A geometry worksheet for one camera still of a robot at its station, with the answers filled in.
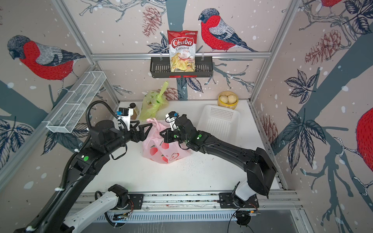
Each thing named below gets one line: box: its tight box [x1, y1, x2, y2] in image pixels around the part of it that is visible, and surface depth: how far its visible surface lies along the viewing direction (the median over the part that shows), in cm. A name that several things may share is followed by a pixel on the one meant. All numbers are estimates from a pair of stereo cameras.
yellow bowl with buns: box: [217, 91, 239, 110], surface depth 117 cm
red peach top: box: [161, 141, 170, 150], surface depth 74 cm
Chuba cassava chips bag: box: [167, 30, 199, 73], surface depth 87 cm
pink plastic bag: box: [142, 117, 192, 164], surface depth 76 cm
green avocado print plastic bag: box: [138, 81, 169, 120], surface depth 102 cm
